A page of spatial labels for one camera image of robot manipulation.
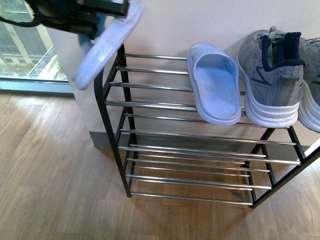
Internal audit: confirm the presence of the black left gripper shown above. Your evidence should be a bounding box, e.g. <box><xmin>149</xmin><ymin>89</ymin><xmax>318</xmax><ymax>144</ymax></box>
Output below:
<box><xmin>27</xmin><ymin>0</ymin><xmax>130</xmax><ymax>39</ymax></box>

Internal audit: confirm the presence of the light blue slipper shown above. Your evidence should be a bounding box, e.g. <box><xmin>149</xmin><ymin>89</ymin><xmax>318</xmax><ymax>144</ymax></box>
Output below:
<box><xmin>71</xmin><ymin>0</ymin><xmax>145</xmax><ymax>91</ymax></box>
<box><xmin>187</xmin><ymin>43</ymin><xmax>241</xmax><ymax>126</ymax></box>

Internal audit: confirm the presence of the grey knit sneaker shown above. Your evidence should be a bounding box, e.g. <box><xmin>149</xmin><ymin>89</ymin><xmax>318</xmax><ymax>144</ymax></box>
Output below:
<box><xmin>298</xmin><ymin>38</ymin><xmax>320</xmax><ymax>132</ymax></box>
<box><xmin>236</xmin><ymin>26</ymin><xmax>306</xmax><ymax>128</ymax></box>

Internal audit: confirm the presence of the black metal shoe rack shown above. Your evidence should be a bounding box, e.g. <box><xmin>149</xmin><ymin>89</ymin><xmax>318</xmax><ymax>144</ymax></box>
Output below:
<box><xmin>94</xmin><ymin>46</ymin><xmax>320</xmax><ymax>208</ymax></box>

